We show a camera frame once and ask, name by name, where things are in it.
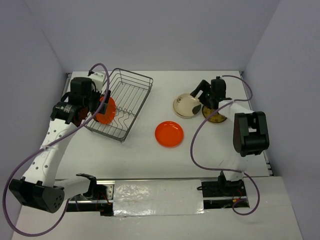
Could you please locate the metal wire dish rack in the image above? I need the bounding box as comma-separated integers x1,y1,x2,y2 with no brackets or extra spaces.
85,68,154,143

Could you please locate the silver foil tape patch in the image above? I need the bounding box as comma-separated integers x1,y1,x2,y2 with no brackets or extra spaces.
112,179,205,217

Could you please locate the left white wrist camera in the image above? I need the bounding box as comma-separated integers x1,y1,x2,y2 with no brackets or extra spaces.
88,71,106,93

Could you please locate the rear brown yellow plate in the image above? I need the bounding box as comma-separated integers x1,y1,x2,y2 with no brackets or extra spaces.
72,107,89,127

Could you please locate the metal base rail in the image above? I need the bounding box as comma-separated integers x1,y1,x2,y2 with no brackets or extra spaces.
67,178,250,217

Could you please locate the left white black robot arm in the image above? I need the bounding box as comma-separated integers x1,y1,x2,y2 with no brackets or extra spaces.
8,73,104,213

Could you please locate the orange plate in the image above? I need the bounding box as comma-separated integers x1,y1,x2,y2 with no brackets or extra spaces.
154,121,184,148
93,97,116,125

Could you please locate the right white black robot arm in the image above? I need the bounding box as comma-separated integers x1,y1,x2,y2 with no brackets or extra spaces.
191,76,270,196

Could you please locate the yellow patterned plate brown rim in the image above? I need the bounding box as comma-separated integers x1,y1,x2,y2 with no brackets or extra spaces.
201,105,227,124

